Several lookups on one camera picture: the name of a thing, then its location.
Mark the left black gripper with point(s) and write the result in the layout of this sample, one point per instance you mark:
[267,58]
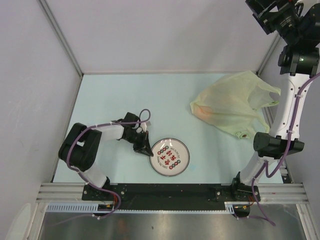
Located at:
[146,149]

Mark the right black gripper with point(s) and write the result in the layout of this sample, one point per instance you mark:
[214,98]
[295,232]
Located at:
[266,19]

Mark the round printed plate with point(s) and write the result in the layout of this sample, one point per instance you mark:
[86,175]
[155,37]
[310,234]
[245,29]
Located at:
[171,157]

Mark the pale yellow plastic bag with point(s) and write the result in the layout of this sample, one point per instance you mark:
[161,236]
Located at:
[237,99]

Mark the green orange fake mango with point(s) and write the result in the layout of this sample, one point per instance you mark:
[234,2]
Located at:
[204,113]

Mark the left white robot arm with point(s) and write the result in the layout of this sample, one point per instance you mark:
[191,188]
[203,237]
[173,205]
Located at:
[80,147]

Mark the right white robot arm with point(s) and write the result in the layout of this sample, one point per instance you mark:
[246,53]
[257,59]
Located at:
[298,62]

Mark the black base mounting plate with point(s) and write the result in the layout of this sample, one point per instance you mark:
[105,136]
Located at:
[180,197]

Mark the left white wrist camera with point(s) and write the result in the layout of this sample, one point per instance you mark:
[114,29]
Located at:
[142,127]

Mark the aluminium frame rail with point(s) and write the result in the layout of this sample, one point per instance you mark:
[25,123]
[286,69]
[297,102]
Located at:
[276,193]

